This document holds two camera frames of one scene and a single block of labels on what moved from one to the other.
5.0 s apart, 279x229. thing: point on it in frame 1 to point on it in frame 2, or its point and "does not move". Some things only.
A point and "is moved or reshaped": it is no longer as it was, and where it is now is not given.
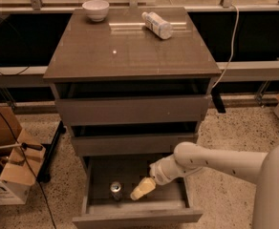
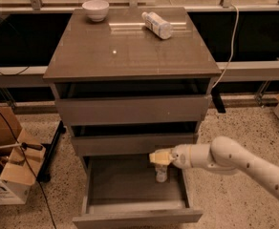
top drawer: [133, 101] does not move
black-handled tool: [23, 145] does not move
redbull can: [116, 190] is moved or reshaped
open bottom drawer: [168, 204] does not move
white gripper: [160, 172] to [180, 156]
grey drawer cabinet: [131, 87] does not move
